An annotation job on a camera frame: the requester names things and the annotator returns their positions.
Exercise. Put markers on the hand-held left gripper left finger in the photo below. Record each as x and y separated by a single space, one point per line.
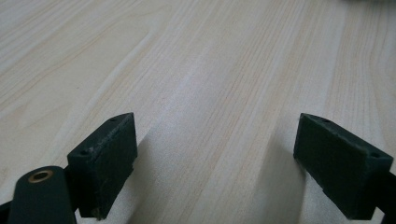
104 165

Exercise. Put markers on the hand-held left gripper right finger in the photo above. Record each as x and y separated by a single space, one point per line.
339 168

